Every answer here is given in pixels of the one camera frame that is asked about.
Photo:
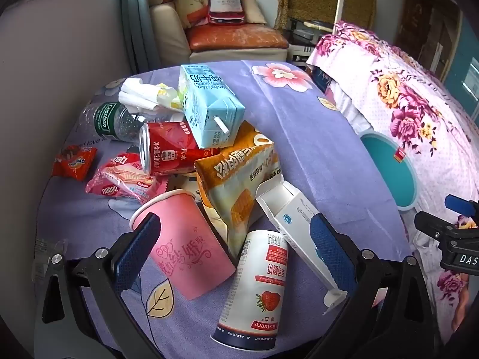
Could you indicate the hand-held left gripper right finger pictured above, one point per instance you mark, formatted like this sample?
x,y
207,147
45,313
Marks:
x,y
329,254

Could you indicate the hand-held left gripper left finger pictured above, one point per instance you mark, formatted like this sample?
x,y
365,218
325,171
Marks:
x,y
138,254

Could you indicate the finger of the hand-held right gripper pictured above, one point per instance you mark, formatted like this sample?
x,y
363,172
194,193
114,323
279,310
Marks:
x,y
460,204
430,224

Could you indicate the pink paper cup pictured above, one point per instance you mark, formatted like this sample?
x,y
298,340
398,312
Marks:
x,y
187,239

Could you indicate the white carton box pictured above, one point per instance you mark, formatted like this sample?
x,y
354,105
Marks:
x,y
288,213

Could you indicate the teal bin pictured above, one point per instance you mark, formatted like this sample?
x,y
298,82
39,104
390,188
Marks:
x,y
389,179

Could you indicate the pink wafer packet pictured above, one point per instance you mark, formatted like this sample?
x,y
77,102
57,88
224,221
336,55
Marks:
x,y
123,183

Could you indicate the white strawberry print cup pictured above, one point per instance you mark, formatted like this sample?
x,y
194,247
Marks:
x,y
254,291

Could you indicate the clear plastic bottle green label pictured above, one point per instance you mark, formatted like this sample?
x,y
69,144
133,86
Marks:
x,y
108,119

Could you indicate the pink floral quilt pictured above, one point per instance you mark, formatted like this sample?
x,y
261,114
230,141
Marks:
x,y
411,112

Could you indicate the purple floral bed sheet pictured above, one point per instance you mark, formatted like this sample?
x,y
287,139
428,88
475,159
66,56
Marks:
x,y
318,149

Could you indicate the red orange snack packet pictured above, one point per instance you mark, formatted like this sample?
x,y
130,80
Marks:
x,y
75,162

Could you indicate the red drink can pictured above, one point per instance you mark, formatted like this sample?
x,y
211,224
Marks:
x,y
168,146

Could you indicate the orange snack bag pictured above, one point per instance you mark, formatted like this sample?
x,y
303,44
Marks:
x,y
232,179

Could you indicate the teal door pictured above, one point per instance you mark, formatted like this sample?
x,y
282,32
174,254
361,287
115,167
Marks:
x,y
466,63

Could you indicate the white crumpled tissue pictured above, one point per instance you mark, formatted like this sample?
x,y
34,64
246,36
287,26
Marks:
x,y
138,93

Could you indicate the yellow wrapper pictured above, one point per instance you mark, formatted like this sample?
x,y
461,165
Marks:
x,y
168,95

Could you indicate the light blue milk carton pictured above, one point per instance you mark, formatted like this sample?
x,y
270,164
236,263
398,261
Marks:
x,y
202,101

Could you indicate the wooden cabinet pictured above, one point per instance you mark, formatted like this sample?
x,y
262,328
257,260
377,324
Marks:
x,y
426,15

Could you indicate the grey fabric headboard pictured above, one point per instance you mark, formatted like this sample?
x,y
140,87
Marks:
x,y
63,45

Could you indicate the cream armchair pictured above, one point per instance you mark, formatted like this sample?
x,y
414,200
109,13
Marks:
x,y
168,33

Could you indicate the black media player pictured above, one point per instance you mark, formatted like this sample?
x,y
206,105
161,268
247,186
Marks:
x,y
307,31

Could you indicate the grey curtain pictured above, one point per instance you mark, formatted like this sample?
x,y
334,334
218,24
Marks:
x,y
140,18

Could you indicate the orange seat cushion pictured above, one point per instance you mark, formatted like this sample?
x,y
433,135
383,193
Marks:
x,y
235,37

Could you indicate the beige pillow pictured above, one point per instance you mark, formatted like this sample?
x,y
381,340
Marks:
x,y
256,11

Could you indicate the cartoon print pillow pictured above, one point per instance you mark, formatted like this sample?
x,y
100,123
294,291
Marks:
x,y
191,3

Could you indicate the red Hennessy box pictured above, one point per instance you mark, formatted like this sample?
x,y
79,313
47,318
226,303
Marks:
x,y
226,3

